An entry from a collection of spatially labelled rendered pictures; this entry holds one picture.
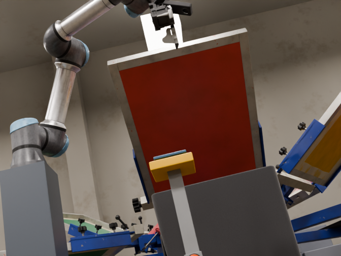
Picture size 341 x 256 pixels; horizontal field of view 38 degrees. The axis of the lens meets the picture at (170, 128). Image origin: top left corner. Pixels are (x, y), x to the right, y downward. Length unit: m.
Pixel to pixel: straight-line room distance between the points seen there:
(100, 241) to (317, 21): 5.84
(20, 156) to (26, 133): 0.10
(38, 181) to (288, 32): 5.98
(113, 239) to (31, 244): 0.68
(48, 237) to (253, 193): 0.75
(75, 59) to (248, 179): 0.95
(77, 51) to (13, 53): 5.15
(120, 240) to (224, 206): 0.89
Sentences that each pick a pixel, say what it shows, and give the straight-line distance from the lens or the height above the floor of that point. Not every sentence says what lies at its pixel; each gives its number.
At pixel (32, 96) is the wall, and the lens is 7.44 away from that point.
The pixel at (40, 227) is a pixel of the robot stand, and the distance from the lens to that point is 1.92.
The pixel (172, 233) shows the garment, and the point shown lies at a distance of 1.74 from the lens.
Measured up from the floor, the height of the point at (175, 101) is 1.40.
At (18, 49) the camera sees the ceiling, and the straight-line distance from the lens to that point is 7.31.
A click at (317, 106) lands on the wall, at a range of 7.05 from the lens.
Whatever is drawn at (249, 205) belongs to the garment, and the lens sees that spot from 1.75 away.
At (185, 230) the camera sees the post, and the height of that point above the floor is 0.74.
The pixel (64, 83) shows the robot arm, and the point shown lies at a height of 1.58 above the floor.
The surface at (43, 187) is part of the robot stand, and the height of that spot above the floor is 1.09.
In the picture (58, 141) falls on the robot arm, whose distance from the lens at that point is 2.20.
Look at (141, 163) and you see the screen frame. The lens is 2.34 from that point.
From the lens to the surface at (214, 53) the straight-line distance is 2.08.
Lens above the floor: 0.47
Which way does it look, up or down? 23 degrees up
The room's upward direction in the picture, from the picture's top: 13 degrees counter-clockwise
